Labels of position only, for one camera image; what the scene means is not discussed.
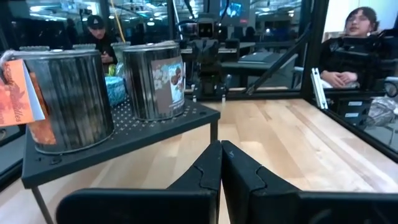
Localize silver aluminium extrusion piece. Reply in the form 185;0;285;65
310;67;329;110

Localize black perforated metal shelf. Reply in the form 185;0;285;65
21;93;221;224

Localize silver candle can orange tag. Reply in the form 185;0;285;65
122;42;187;122
0;49;115;156

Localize person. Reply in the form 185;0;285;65
82;14;119;74
318;6;398;127

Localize grey desk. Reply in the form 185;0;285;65
221;51;299;78

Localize blue patterned candle tin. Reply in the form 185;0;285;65
104;76;127;107

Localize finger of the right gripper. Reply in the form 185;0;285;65
205;39;220;65
193;39;206;65

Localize yellow cable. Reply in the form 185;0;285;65
109;0;127;44

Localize black control box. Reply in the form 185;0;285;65
337;98;374;128

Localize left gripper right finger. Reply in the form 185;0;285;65
222;140;398;224

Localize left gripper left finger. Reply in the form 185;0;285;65
55;140;222;224

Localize black aluminium table frame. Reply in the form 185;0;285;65
0;0;398;190

